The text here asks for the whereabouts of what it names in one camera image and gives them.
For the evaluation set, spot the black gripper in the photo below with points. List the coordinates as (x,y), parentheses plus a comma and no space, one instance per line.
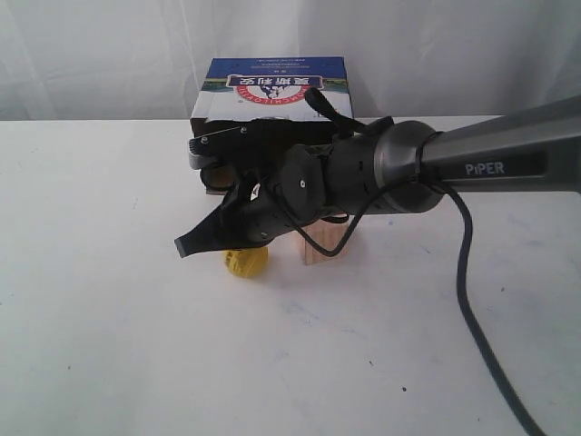
(247,218)

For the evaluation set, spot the yellow tennis ball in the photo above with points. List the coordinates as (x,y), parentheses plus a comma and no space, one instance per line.
(246,263)

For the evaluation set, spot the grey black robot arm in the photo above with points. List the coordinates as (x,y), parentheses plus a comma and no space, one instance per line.
(380,168)

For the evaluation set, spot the light wooden cube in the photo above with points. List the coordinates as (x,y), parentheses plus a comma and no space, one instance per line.
(324,234)

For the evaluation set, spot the blue white cardboard box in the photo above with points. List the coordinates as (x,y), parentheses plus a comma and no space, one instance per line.
(264,98)

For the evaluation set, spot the white backdrop curtain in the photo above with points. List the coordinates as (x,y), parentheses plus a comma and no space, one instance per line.
(148,59)

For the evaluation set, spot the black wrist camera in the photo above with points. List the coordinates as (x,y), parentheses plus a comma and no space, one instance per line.
(225,156)

